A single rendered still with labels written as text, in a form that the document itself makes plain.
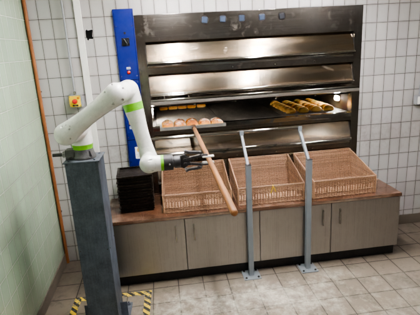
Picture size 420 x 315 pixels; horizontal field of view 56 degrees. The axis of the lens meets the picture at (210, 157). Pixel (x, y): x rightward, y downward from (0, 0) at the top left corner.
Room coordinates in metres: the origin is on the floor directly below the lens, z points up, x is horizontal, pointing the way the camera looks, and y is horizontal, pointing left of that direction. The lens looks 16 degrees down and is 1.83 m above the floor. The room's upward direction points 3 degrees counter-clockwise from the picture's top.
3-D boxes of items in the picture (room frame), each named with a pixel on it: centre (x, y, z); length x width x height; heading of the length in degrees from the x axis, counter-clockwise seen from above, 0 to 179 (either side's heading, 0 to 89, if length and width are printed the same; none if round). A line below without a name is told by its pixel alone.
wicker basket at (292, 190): (3.20, -0.46, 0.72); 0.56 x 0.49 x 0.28; 95
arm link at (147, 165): (2.20, 0.34, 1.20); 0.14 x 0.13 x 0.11; 97
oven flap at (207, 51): (3.46, -0.42, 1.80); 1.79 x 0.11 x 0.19; 97
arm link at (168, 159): (2.21, 0.24, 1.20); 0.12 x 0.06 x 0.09; 7
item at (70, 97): (3.25, 1.07, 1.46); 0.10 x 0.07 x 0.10; 97
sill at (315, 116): (3.49, -0.41, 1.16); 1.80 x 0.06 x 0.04; 97
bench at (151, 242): (3.17, -0.34, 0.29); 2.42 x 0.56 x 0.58; 97
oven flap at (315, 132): (3.46, -0.42, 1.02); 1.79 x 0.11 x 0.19; 97
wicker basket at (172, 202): (3.13, 0.14, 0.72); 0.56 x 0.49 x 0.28; 95
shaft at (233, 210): (2.29, 0.01, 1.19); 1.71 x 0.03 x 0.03; 7
